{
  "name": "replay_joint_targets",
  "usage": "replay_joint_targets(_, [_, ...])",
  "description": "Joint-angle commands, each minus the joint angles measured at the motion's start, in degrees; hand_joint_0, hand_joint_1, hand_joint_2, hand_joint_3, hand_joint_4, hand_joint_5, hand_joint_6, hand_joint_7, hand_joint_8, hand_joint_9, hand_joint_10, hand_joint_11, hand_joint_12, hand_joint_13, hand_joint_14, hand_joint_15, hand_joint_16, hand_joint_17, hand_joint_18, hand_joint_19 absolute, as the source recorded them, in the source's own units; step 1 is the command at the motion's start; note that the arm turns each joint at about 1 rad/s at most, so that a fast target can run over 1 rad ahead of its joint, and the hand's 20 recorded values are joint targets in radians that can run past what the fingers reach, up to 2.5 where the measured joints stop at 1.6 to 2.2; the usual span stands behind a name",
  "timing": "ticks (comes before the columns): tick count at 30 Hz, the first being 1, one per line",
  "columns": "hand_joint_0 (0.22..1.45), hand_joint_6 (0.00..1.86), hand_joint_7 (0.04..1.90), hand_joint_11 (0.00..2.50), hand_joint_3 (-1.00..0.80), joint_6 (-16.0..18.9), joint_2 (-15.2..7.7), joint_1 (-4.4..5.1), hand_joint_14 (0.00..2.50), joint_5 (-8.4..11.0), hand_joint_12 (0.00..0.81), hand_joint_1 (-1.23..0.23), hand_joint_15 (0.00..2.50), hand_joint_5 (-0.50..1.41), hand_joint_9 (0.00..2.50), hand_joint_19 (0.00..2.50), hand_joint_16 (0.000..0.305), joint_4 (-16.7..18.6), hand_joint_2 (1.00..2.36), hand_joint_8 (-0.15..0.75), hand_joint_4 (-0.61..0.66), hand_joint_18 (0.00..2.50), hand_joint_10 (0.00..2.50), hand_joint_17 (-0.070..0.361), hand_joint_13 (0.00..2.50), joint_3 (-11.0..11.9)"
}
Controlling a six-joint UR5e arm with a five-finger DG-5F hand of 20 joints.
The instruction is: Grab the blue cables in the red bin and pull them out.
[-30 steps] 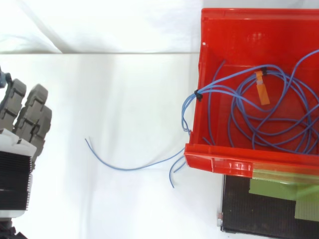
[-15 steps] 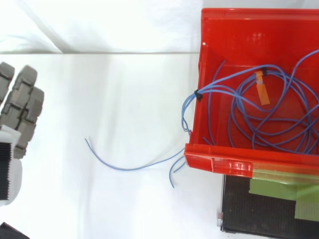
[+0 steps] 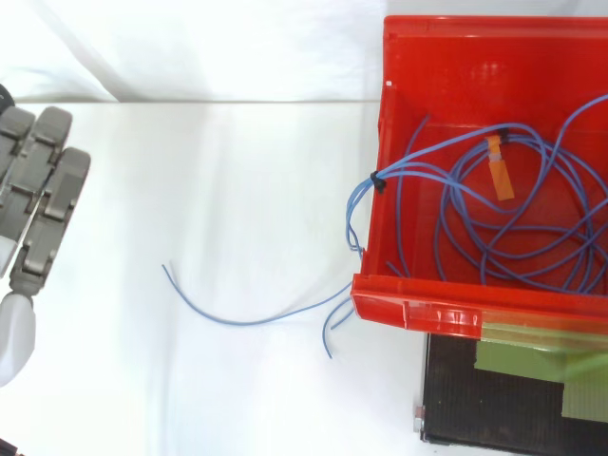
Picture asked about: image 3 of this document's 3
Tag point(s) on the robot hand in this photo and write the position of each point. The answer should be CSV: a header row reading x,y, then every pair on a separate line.
x,y
45,190

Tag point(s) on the red bin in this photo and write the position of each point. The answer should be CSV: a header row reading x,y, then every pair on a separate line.
x,y
475,76

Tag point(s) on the orange tape tag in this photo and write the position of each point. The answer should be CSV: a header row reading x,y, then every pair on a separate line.
x,y
501,178

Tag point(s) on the black stand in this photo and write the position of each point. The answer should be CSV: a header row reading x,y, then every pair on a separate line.
x,y
494,399

